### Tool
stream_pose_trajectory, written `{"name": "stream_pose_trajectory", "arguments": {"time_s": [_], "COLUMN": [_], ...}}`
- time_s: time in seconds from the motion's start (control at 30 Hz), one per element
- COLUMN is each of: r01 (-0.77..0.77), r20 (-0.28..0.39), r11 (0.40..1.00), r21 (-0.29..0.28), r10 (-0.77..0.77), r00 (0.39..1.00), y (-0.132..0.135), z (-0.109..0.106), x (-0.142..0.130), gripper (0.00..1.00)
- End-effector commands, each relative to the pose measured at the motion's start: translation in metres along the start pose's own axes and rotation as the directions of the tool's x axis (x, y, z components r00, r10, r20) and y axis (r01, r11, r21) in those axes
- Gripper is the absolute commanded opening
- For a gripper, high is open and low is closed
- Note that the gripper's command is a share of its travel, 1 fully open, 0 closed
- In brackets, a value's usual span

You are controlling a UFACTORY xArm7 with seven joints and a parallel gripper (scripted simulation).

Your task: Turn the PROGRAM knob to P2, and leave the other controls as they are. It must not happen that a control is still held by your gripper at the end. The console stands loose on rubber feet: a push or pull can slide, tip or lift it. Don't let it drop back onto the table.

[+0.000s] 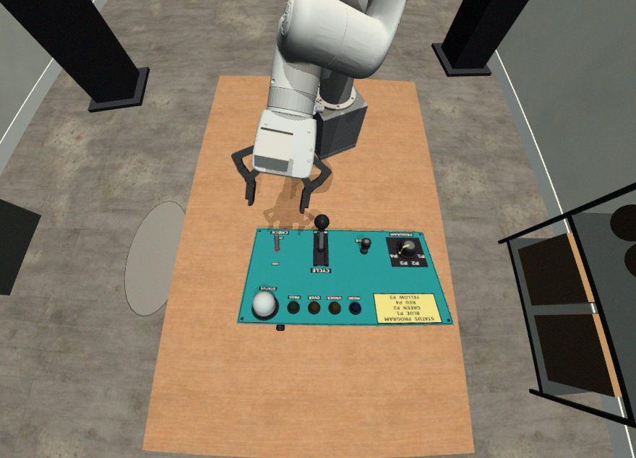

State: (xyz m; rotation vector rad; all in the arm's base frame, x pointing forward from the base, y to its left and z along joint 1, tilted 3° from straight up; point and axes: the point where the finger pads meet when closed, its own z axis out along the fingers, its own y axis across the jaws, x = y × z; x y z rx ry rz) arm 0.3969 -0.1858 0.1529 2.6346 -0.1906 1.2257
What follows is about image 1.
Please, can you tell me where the teal control console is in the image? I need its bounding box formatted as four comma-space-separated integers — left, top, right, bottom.
237, 215, 454, 331

